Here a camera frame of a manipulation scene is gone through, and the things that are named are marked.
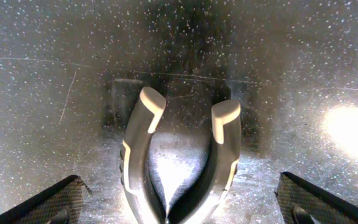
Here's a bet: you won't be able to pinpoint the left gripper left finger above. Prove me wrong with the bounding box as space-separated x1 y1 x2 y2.
0 174 92 224

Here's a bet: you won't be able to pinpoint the pliers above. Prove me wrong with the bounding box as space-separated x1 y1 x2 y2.
119 86 242 224

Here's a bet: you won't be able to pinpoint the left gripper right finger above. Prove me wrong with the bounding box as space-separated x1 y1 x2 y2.
274 171 358 224

